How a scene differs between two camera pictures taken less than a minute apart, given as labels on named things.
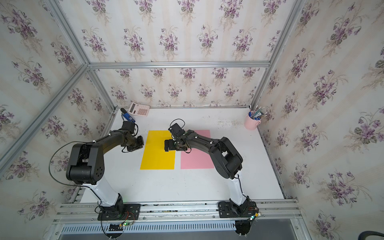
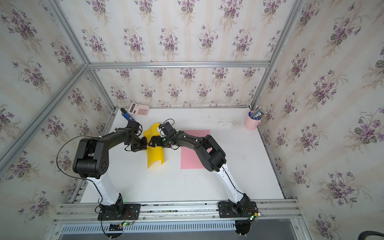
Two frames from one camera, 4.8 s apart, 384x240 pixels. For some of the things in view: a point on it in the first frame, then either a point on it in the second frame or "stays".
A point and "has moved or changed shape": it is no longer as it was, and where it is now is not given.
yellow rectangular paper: [154, 156] has moved or changed shape
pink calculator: [138, 109] stays
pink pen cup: [251, 124] stays
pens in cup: [256, 114] stays
